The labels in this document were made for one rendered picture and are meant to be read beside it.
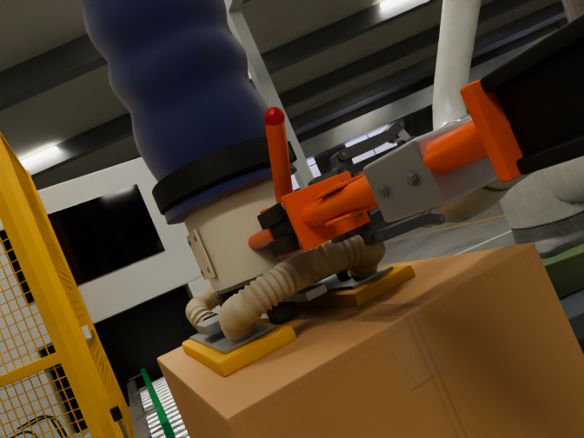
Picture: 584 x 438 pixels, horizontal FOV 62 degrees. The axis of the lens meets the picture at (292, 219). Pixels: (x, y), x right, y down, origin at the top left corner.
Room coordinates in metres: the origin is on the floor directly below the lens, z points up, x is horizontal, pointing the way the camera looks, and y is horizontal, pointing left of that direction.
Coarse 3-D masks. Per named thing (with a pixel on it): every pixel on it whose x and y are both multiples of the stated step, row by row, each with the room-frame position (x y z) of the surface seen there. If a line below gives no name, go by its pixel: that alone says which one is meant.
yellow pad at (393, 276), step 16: (384, 272) 0.68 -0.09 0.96; (400, 272) 0.66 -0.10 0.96; (336, 288) 0.70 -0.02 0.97; (352, 288) 0.66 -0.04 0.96; (368, 288) 0.64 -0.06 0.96; (384, 288) 0.64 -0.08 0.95; (304, 304) 0.80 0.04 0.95; (320, 304) 0.74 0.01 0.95; (336, 304) 0.68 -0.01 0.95; (352, 304) 0.64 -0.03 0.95
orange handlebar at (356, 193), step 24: (432, 144) 0.29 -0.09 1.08; (456, 144) 0.27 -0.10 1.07; (480, 144) 0.25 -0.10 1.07; (432, 168) 0.29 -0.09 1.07; (456, 168) 0.28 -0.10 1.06; (336, 192) 0.41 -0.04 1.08; (360, 192) 0.37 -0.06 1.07; (312, 216) 0.46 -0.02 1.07; (336, 216) 0.43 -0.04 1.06; (264, 240) 0.61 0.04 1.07
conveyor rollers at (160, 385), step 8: (152, 384) 2.99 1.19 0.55; (160, 384) 2.91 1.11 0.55; (144, 392) 2.87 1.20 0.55; (160, 392) 2.67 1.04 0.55; (168, 392) 2.59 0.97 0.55; (144, 400) 2.69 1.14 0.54; (160, 400) 2.48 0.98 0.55; (168, 400) 2.41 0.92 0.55; (144, 408) 2.45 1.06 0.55; (168, 408) 2.24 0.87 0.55; (176, 408) 2.17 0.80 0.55; (152, 416) 2.22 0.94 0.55; (168, 416) 2.14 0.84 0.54; (176, 416) 2.07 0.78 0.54; (152, 424) 2.11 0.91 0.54; (160, 424) 2.05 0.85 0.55; (176, 424) 1.98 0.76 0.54; (152, 432) 2.02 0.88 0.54; (160, 432) 1.95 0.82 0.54; (176, 432) 1.89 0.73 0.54; (184, 432) 1.82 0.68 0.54
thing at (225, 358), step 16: (192, 336) 0.84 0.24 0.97; (208, 336) 0.76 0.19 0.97; (224, 336) 0.69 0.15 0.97; (256, 336) 0.60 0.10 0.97; (272, 336) 0.58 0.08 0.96; (288, 336) 0.59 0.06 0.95; (192, 352) 0.75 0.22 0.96; (208, 352) 0.65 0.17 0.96; (224, 352) 0.58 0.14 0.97; (240, 352) 0.57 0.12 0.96; (256, 352) 0.57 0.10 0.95; (224, 368) 0.56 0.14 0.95; (240, 368) 0.56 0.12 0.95
